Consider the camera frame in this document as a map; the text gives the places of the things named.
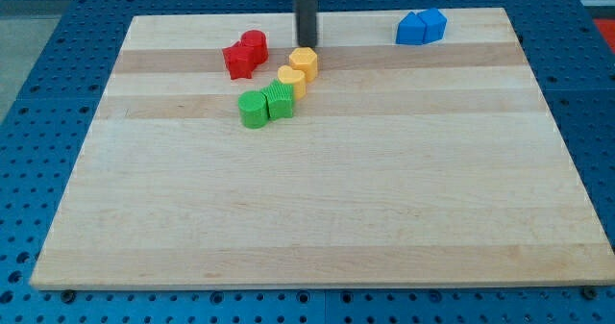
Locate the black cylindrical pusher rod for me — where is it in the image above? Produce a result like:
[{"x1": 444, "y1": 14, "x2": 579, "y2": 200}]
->
[{"x1": 293, "y1": 0, "x2": 318, "y2": 47}]

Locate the yellow hexagon block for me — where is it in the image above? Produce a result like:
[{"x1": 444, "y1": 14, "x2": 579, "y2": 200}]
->
[{"x1": 289, "y1": 47, "x2": 318, "y2": 82}]

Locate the yellow heart block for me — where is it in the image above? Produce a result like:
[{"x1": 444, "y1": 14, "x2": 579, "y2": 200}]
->
[{"x1": 277, "y1": 65, "x2": 307, "y2": 100}]

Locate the red cylinder block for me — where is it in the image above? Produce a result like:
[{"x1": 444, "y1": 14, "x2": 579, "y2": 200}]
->
[{"x1": 240, "y1": 30, "x2": 268, "y2": 64}]

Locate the red star block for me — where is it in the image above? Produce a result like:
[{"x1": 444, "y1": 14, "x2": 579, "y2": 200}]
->
[{"x1": 222, "y1": 42, "x2": 256, "y2": 80}]

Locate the green star block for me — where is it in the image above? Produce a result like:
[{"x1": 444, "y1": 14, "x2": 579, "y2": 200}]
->
[{"x1": 260, "y1": 80, "x2": 294, "y2": 120}]

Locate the green cylinder block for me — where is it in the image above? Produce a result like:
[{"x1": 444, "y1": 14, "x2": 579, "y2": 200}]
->
[{"x1": 237, "y1": 90, "x2": 269, "y2": 129}]

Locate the blue pentagon block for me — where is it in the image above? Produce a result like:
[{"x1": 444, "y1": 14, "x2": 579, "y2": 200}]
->
[{"x1": 418, "y1": 8, "x2": 447, "y2": 43}]

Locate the light wooden board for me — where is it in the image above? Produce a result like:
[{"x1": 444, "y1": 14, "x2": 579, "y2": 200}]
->
[{"x1": 31, "y1": 8, "x2": 614, "y2": 290}]

